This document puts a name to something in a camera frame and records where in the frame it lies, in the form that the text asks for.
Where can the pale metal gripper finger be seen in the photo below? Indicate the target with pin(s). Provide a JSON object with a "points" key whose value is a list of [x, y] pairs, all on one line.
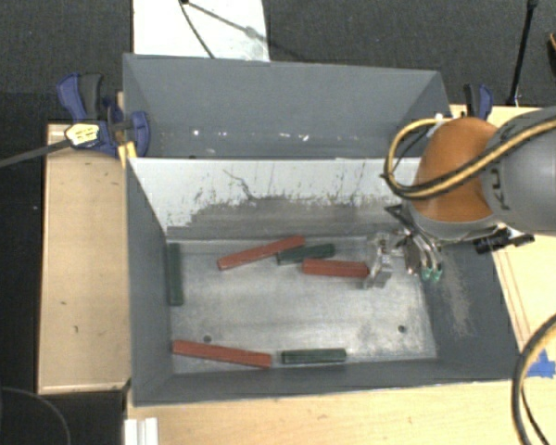
{"points": [[373, 267], [385, 274]]}

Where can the red-brown flat block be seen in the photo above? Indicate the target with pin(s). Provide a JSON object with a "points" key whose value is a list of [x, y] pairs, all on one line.
{"points": [[222, 353], [259, 253], [336, 268]]}

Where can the dark green flat block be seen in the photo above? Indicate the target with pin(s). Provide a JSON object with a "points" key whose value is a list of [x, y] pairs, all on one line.
{"points": [[313, 356], [306, 253], [175, 274]]}

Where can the grey metal bin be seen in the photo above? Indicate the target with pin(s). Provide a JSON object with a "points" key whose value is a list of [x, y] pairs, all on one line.
{"points": [[278, 304]]}

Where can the pale wood flat board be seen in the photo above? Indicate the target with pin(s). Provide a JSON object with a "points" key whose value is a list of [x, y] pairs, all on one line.
{"points": [[85, 271]]}

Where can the black cylinder on white bracket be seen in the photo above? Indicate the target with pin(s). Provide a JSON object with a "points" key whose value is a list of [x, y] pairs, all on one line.
{"points": [[496, 240]]}

